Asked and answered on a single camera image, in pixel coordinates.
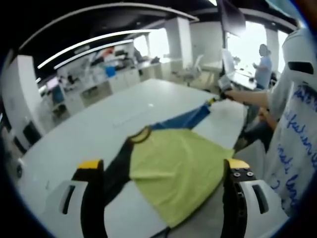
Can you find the white square pillar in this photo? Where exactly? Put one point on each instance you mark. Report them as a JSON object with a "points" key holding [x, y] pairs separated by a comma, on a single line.
{"points": [[179, 42], [17, 94]]}

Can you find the white office desk row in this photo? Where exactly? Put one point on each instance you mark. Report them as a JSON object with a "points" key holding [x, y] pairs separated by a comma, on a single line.
{"points": [[99, 84]]}

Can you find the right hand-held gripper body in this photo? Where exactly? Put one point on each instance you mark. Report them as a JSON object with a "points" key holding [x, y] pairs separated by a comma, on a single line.
{"points": [[225, 83]]}

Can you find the person's white printed shirt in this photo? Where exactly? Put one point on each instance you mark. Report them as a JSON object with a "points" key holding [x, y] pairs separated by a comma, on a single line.
{"points": [[289, 148]]}

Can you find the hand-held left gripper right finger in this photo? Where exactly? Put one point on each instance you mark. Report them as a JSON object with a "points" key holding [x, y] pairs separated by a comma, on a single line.
{"points": [[234, 198]]}

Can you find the white chest device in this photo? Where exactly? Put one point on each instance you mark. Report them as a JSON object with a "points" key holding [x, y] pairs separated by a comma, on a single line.
{"points": [[293, 49]]}

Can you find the white office chair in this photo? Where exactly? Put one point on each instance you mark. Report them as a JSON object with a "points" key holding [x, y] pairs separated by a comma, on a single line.
{"points": [[195, 67]]}

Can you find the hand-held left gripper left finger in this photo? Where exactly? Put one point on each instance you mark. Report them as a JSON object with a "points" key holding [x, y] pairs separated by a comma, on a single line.
{"points": [[92, 198]]}

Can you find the blue box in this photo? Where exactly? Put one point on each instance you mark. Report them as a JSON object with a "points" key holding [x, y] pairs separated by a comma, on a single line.
{"points": [[110, 72]]}

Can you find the black bin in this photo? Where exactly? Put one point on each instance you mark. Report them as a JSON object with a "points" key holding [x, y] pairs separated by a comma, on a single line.
{"points": [[31, 133]]}

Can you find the ceiling light strip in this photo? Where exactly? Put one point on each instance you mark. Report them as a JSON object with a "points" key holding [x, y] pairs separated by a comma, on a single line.
{"points": [[91, 53], [94, 44]]}

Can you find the yellow blue brown garment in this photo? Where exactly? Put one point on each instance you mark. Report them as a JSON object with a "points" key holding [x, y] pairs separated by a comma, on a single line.
{"points": [[173, 158]]}

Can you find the person's right hand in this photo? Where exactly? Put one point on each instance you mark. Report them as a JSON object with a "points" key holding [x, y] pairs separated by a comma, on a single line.
{"points": [[229, 95]]}

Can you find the black hanging screen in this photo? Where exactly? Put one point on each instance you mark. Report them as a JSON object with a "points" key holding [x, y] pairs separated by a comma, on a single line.
{"points": [[230, 17]]}

